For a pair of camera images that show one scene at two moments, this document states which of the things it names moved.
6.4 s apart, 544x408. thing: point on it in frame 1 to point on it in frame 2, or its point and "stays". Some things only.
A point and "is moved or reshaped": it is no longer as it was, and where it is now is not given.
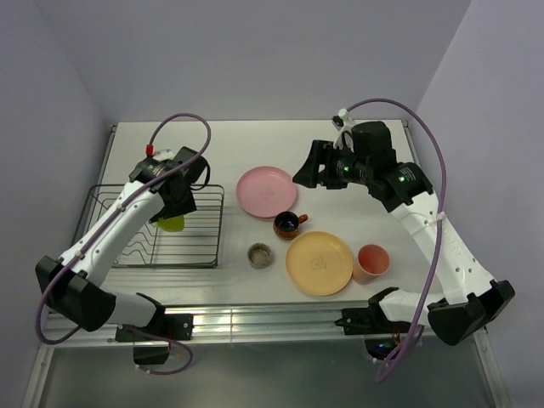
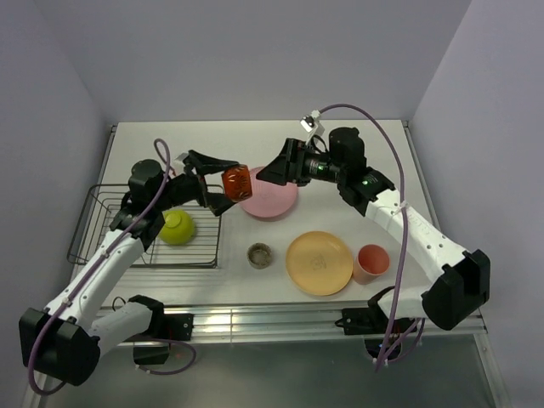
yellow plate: (319, 263) stays
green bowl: (172, 223) is moved or reshaped
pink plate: (266, 191) stays
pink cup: (372, 261) stays
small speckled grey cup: (258, 256) stays
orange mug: (286, 225) to (237, 183)
